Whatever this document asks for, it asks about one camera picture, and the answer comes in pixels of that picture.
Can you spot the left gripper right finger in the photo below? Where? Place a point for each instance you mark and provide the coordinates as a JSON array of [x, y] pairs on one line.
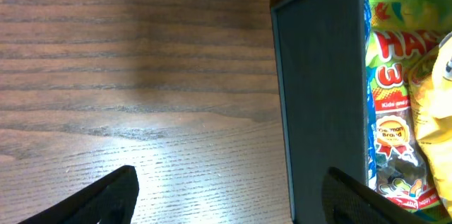
[[347, 201]]

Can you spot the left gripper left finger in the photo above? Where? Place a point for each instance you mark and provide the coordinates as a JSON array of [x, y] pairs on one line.
[[110, 200]]

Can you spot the blue Oreo cookie pack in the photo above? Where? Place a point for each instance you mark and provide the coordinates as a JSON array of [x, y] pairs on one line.
[[371, 117]]

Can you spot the yellow sunflower seed bag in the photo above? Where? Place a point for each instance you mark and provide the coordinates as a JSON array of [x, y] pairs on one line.
[[430, 97]]

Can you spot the black gift box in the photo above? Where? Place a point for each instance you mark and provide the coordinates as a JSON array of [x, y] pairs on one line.
[[319, 48]]

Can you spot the green Haribo gummy bag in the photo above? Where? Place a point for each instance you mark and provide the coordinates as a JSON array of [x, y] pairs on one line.
[[402, 32]]

